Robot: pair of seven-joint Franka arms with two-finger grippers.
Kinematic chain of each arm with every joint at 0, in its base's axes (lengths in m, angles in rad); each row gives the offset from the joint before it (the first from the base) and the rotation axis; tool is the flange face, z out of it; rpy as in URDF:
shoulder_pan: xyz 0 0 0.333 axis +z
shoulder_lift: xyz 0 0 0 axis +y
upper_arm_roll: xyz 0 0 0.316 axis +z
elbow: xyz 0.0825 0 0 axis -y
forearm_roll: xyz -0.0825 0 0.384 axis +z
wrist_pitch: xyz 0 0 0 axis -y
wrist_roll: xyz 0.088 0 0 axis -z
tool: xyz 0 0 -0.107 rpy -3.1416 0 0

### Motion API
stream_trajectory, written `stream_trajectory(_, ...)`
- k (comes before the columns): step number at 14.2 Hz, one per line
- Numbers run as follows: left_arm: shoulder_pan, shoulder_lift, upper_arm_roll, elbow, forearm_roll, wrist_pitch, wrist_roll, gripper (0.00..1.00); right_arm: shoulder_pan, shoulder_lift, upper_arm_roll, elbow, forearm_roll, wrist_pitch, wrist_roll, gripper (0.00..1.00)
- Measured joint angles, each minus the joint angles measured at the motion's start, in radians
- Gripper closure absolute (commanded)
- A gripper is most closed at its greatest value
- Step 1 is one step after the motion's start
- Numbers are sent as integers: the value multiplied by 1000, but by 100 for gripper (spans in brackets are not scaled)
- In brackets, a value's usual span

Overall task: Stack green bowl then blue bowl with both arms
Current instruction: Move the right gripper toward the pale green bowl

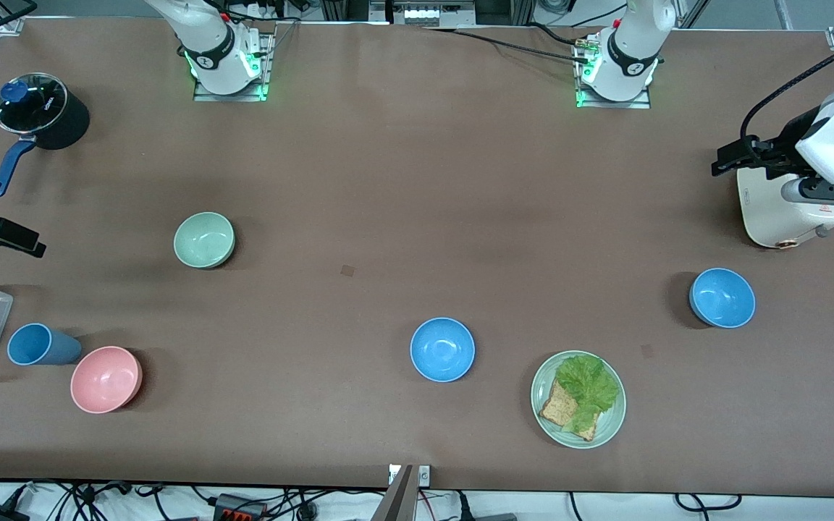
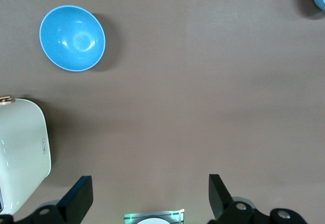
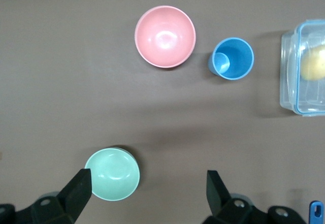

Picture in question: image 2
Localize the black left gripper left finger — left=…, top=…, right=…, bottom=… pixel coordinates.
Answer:
left=10, top=175, right=93, bottom=224

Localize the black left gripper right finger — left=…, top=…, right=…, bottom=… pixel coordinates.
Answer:
left=207, top=174, right=310, bottom=224

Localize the cream white toaster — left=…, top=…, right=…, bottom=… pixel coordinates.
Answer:
left=0, top=95, right=52, bottom=216

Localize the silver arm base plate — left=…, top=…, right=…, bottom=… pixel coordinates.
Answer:
left=123, top=208, right=185, bottom=224

